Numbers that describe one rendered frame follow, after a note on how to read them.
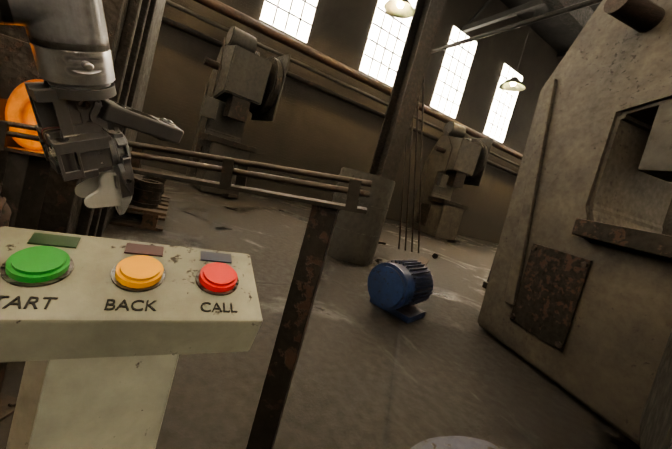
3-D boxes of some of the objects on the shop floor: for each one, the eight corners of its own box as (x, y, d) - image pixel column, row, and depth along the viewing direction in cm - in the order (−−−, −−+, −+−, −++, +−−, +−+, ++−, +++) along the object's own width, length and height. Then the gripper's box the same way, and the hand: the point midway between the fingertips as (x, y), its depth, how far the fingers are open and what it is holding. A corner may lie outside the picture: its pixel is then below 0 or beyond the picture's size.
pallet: (-69, 199, 180) (-55, 125, 177) (3, 181, 251) (14, 129, 249) (162, 231, 236) (176, 176, 233) (167, 209, 308) (177, 167, 305)
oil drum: (309, 242, 334) (331, 163, 329) (354, 249, 364) (374, 176, 359) (334, 262, 283) (361, 169, 278) (384, 268, 313) (408, 183, 308)
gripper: (16, 73, 38) (62, 213, 49) (40, 95, 34) (85, 243, 44) (98, 72, 44) (123, 197, 55) (127, 91, 40) (148, 221, 51)
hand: (124, 205), depth 51 cm, fingers closed
